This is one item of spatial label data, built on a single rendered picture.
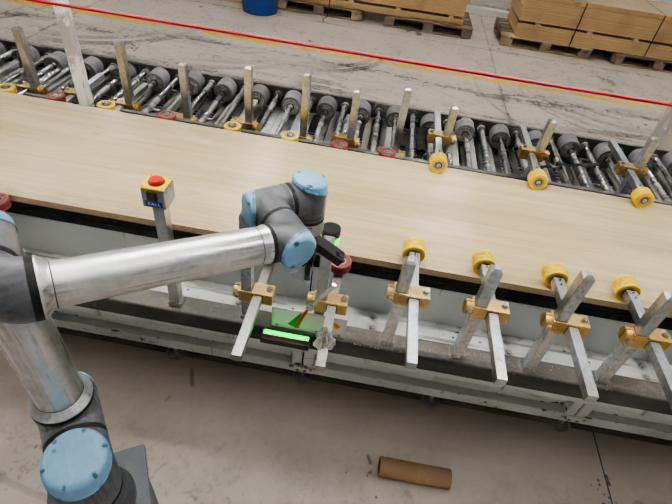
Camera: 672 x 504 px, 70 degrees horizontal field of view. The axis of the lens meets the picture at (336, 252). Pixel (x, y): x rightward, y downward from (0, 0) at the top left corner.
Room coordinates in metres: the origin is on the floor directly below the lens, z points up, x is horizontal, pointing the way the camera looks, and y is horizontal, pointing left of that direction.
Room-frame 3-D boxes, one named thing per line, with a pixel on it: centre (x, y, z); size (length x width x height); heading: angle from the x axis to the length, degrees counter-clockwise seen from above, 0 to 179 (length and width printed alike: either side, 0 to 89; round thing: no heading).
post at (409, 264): (1.06, -0.22, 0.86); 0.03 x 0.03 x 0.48; 88
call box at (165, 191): (1.09, 0.54, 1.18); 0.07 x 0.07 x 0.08; 88
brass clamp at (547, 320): (1.04, -0.75, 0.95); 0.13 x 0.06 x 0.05; 88
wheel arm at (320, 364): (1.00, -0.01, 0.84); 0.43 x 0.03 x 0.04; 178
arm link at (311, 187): (0.99, 0.09, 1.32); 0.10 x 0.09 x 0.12; 126
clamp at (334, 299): (1.07, 0.00, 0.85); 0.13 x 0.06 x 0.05; 88
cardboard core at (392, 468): (0.91, -0.47, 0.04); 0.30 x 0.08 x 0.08; 88
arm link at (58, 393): (0.59, 0.65, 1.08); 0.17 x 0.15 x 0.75; 36
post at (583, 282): (1.04, -0.72, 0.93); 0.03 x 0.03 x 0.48; 88
